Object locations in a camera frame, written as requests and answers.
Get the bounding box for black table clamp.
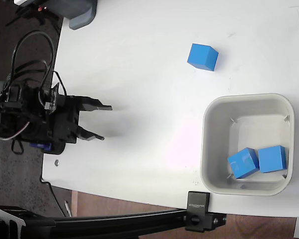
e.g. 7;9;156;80
184;191;227;233

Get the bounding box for black metal bracket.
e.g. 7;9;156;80
0;204;56;239

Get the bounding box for black camera circuit board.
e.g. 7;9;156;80
43;83;60;112

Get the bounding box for black aluminium rail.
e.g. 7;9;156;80
49;208;189;239

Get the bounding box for matte blue cube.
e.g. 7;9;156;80
257;145;289;174
186;43;219;72

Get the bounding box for thin black floor cable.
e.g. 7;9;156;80
41;180;66;217

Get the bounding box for black six-joint robot arm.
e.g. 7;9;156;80
0;72;58;151

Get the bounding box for glossy blue cube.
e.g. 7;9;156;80
227;147;260;179

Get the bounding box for black looped cable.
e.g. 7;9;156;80
10;30;54;88

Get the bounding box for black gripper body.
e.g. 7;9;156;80
49;94;81;144

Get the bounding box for black robot base blue clamps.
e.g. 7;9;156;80
29;141;66;154

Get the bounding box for black device with red light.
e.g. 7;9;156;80
6;3;63;27

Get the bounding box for white plastic bin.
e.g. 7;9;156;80
200;93;295;197

